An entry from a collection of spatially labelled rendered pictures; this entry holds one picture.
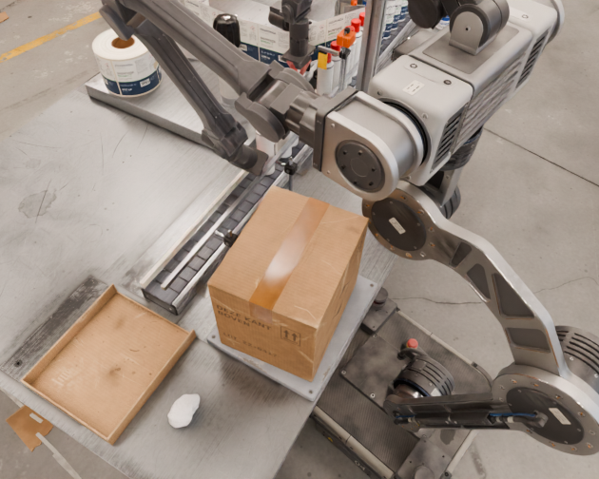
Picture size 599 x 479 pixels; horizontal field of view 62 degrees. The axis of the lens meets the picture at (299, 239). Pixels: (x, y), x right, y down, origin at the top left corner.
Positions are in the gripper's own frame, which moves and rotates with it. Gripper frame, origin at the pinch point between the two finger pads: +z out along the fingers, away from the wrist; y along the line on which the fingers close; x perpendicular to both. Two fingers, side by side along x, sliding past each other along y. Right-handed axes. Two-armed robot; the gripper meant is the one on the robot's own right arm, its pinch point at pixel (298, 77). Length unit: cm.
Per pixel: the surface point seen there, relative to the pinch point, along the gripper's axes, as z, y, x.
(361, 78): -4.5, -3.9, 19.9
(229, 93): 7.6, 10.2, -20.4
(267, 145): 1.2, 30.8, 8.1
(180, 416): 15, 101, 30
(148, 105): 13, 24, -45
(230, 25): -15.8, 7.9, -18.9
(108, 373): 18, 101, 8
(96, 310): 17, 90, -6
